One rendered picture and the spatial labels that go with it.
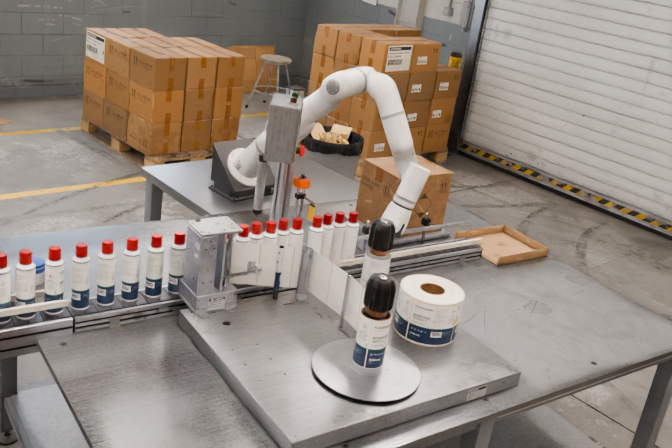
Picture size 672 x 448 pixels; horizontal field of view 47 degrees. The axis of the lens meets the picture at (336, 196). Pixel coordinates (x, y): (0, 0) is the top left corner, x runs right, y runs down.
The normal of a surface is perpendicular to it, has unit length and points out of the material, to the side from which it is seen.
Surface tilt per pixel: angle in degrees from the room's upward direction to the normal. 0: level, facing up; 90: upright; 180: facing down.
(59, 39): 90
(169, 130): 87
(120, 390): 0
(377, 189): 90
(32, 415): 0
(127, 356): 0
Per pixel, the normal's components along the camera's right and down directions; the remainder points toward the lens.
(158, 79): 0.65, 0.35
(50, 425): 0.15, -0.93
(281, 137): -0.01, 0.35
